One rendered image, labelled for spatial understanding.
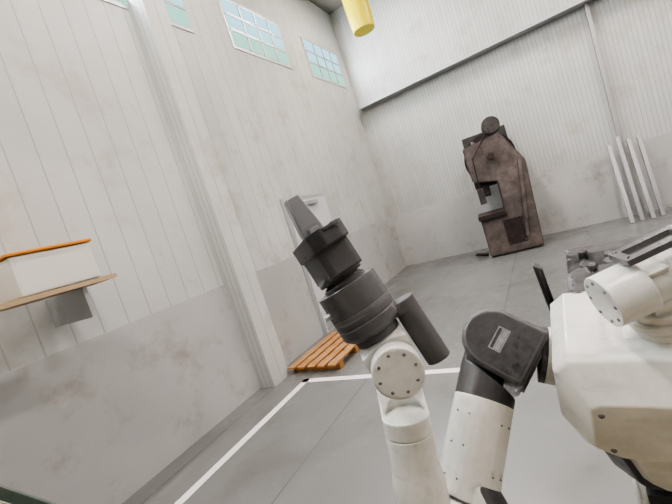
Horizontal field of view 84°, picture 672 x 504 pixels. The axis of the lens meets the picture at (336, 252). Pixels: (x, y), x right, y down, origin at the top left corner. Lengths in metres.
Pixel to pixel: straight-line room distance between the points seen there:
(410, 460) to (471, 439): 0.12
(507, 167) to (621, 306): 7.26
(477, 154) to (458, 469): 7.28
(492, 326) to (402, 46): 9.17
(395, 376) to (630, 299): 0.28
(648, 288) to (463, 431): 0.31
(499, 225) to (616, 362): 7.24
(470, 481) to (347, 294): 0.33
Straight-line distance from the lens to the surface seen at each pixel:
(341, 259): 0.48
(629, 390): 0.61
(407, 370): 0.48
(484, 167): 7.74
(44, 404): 3.58
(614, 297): 0.53
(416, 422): 0.54
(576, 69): 9.04
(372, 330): 0.48
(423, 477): 0.57
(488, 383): 0.65
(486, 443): 0.65
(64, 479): 3.70
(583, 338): 0.63
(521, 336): 0.65
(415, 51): 9.54
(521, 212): 7.80
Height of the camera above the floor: 1.59
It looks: 4 degrees down
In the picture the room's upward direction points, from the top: 18 degrees counter-clockwise
